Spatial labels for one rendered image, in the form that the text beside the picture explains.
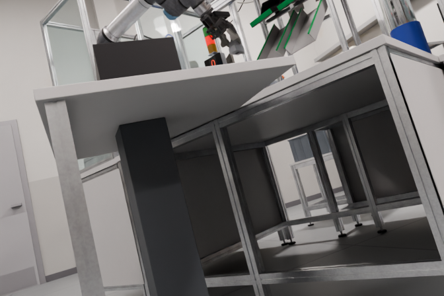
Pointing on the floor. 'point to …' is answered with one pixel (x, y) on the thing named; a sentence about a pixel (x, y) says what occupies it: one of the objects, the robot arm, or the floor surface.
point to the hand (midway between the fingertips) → (235, 43)
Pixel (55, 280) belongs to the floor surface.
